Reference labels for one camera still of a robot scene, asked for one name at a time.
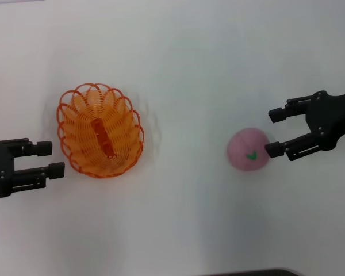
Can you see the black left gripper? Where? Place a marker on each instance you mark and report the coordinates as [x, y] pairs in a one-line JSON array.
[[0, 166]]

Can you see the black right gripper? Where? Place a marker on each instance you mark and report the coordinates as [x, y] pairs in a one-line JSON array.
[[330, 120]]

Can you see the pink peach with green leaf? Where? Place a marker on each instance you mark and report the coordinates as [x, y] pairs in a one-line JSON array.
[[245, 143]]

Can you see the orange plastic woven basket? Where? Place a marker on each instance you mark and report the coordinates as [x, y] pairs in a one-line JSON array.
[[100, 135]]

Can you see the dark robot torso edge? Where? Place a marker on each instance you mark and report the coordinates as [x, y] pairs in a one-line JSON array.
[[253, 272]]

